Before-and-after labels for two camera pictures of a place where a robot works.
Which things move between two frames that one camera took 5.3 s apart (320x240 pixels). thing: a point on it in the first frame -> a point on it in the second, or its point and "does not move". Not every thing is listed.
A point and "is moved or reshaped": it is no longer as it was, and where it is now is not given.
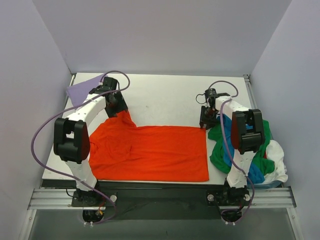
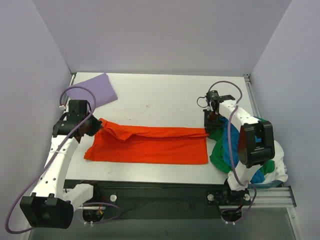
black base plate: x=162 y=200 does not move
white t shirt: x=275 y=152 does not move
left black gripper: x=116 y=107 -> x=94 y=124
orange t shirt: x=121 y=150 is moved or reshaped
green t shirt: x=217 y=155 does not move
